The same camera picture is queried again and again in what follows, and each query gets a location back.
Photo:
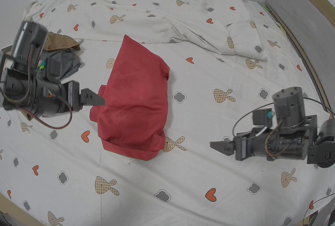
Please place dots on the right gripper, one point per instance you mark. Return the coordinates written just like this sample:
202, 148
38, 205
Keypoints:
256, 146

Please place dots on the red shirt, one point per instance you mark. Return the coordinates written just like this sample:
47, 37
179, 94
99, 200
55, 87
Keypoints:
136, 94

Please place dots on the bed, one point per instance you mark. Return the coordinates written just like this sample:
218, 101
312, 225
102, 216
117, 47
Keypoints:
183, 180

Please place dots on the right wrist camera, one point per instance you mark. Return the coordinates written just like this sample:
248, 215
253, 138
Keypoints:
260, 117

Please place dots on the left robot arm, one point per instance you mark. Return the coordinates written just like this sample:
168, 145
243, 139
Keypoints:
28, 41

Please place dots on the white printed quilt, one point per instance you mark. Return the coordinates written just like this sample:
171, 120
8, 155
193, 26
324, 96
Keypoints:
130, 20

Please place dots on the grey garment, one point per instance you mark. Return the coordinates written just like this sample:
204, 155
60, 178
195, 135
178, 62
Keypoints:
68, 62

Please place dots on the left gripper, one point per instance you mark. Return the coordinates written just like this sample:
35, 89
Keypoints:
52, 99

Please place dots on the white printed pillow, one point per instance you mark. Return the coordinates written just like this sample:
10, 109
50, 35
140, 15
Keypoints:
257, 36

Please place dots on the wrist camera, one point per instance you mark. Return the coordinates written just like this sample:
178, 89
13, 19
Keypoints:
55, 68
260, 117

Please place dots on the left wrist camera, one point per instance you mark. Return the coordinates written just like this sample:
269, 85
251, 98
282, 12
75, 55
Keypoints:
55, 68

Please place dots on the brown garment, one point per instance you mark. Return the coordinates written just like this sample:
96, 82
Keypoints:
60, 41

